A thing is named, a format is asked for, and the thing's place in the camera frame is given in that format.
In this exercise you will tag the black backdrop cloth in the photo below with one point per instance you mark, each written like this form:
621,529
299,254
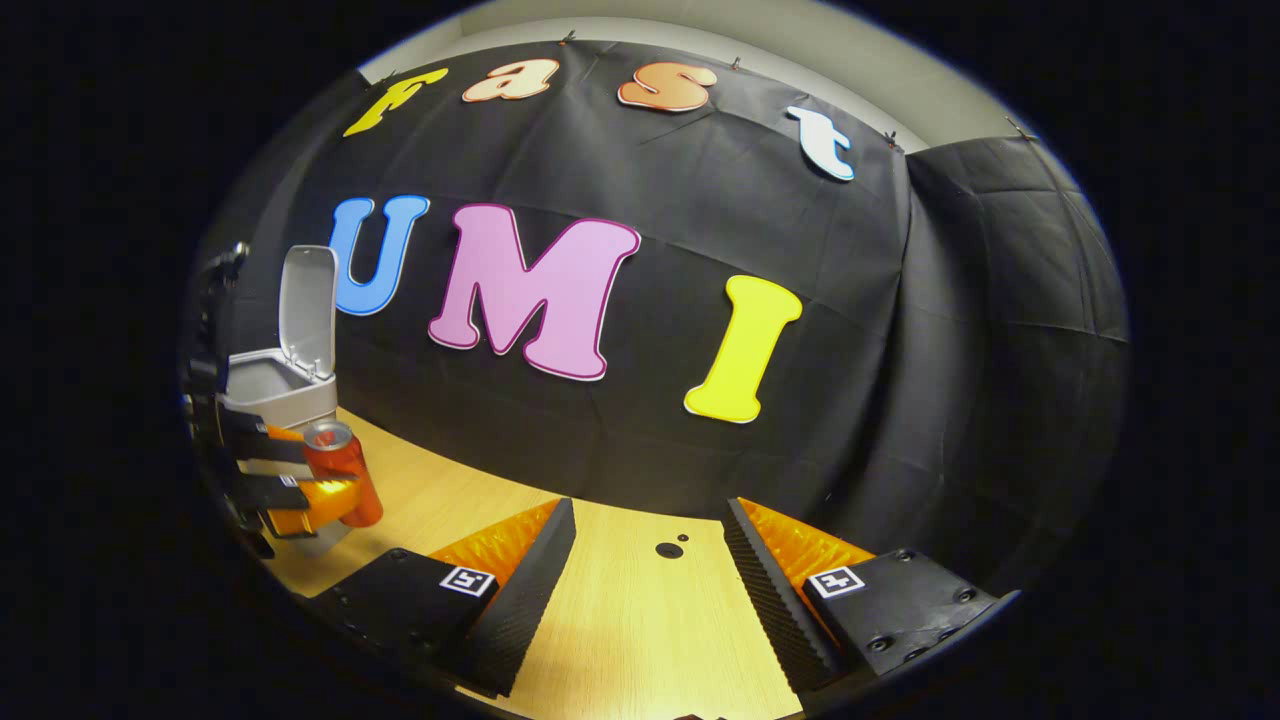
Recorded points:
700,200

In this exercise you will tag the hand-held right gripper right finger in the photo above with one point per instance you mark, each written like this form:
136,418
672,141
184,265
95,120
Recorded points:
770,600

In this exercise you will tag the grey desktop garbage bin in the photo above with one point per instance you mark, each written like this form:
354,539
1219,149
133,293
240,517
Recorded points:
290,395

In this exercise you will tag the wooden desktop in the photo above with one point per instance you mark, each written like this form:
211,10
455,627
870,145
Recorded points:
620,620

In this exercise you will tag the red pop can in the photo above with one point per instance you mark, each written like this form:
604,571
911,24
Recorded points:
345,470

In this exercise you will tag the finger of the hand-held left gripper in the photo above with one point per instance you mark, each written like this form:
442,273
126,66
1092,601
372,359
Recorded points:
290,500
262,445

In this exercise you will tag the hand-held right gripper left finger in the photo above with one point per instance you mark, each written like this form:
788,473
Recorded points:
530,600

